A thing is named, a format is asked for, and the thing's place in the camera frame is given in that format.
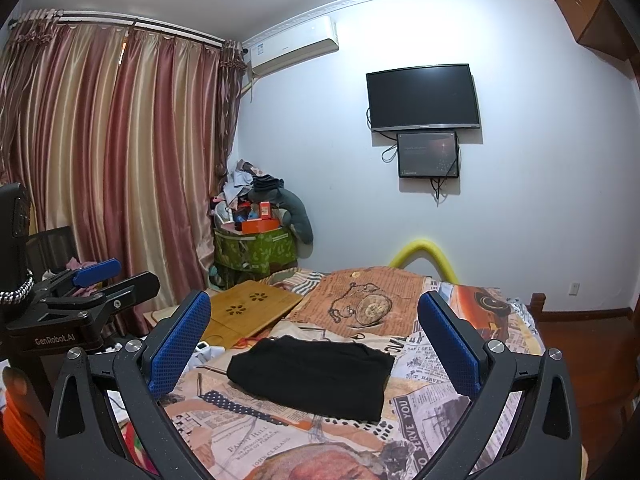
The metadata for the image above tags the wooden overhead cabinet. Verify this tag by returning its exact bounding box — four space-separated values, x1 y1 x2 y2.
554 0 640 77

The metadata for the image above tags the black mesh chair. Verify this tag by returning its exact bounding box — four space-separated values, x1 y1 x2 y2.
24 225 81 282

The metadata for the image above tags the pile of clothes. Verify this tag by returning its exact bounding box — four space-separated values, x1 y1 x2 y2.
220 159 287 221

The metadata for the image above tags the black monitor cable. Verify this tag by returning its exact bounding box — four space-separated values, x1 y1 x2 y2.
431 157 461 205

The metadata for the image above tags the black printed t-shirt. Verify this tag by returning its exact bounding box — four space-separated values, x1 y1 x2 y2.
226 336 396 422

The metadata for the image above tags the white air conditioner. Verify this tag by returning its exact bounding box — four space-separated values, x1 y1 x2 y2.
243 15 340 79

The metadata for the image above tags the bamboo lap desk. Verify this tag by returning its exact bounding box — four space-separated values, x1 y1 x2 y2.
145 280 305 349

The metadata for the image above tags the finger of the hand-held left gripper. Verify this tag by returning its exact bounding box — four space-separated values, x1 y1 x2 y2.
42 271 161 314
50 258 123 294

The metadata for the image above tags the curtain rod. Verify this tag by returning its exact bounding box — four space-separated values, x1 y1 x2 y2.
7 9 247 52

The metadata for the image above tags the orange flat box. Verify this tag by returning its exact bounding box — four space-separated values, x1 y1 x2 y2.
241 217 281 235

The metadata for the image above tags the pale blue cloth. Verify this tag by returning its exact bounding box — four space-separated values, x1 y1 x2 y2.
189 344 227 372

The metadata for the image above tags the wooden bed post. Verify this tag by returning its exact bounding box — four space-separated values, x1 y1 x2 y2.
530 292 549 332

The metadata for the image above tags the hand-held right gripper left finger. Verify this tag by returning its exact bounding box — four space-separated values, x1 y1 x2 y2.
44 290 213 480

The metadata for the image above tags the printed blanket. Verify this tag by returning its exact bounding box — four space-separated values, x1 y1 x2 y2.
115 267 586 480

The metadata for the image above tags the green fabric storage box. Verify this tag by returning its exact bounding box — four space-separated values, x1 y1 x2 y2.
214 225 297 287

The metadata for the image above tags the orange cloth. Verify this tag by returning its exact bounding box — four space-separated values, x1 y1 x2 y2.
0 399 53 466

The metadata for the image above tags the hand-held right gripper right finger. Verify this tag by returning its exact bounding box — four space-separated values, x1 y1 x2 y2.
417 290 586 480

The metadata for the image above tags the pink striped curtain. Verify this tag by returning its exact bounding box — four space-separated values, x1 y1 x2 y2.
0 7 249 342

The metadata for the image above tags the black wall television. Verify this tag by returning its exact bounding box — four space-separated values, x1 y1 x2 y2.
366 64 482 134

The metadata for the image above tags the yellow plastic hoop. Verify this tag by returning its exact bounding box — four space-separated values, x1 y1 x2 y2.
389 240 459 285

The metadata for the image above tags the person's left hand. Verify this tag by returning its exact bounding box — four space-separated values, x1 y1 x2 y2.
0 365 51 418

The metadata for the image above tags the small wall monitor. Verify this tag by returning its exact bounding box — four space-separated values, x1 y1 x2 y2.
397 131 460 180

